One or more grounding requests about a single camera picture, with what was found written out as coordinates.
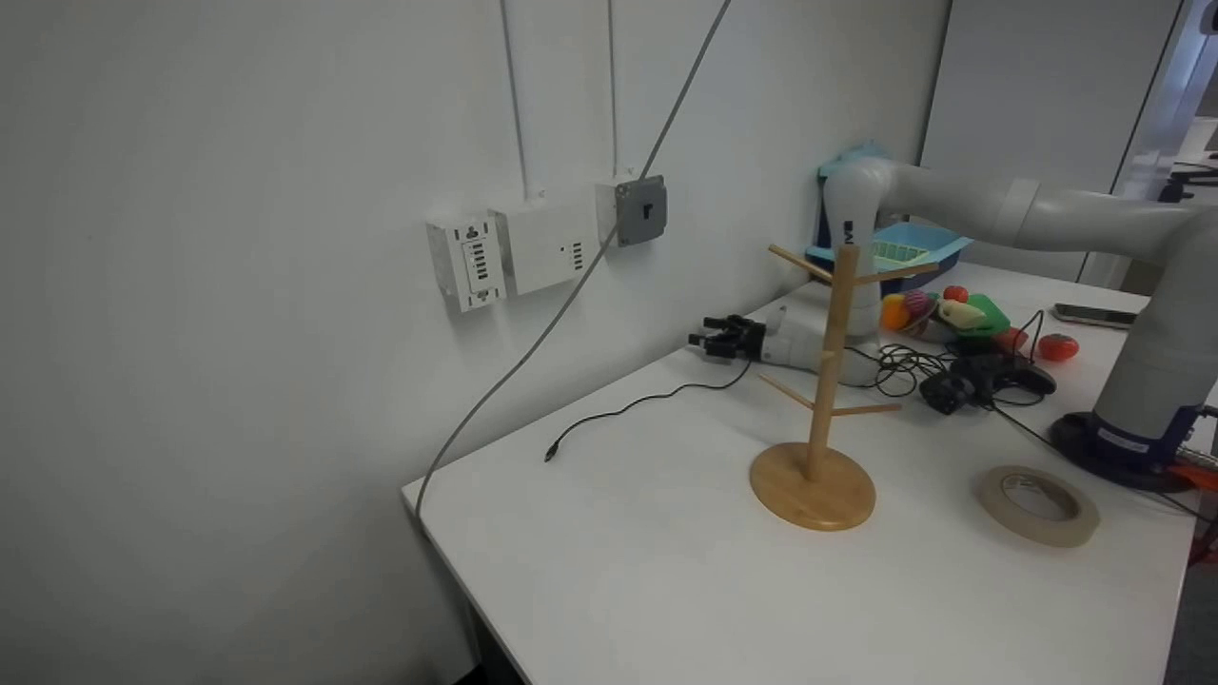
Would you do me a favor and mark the beige tape roll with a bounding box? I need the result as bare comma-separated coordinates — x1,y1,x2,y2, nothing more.
972,460,1103,551

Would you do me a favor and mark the wooden peg holder stand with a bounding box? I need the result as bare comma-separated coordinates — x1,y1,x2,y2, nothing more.
745,240,905,537

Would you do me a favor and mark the orange toy ball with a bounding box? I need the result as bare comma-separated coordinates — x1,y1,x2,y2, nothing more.
874,292,923,340

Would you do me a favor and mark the teal plastic bin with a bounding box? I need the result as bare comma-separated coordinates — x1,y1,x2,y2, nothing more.
810,216,973,282

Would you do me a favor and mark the green toy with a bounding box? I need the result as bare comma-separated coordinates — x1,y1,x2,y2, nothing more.
938,288,1017,340

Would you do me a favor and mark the red toy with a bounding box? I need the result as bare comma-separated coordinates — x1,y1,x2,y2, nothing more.
1030,330,1084,370

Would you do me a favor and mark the black cable on table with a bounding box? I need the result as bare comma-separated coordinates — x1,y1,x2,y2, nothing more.
541,362,755,466

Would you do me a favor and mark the long grey wall cable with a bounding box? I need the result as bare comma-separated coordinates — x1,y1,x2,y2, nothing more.
411,0,737,517

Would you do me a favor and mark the white wall socket box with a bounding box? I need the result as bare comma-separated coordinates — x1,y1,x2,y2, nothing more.
495,191,602,302

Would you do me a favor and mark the grey wall junction box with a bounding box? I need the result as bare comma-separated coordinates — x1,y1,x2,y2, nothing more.
613,177,675,248

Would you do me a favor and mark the white wall box with label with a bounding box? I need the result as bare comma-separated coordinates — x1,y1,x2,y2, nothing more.
427,211,514,318

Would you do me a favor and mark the white wall conduit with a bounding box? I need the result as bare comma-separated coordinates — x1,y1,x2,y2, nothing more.
602,0,623,187
495,0,538,207

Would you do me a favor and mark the black device with cables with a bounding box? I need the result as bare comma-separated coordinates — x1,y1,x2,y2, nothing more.
873,340,1058,419

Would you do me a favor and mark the thin black cable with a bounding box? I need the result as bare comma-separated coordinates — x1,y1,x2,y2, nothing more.
994,405,1209,526

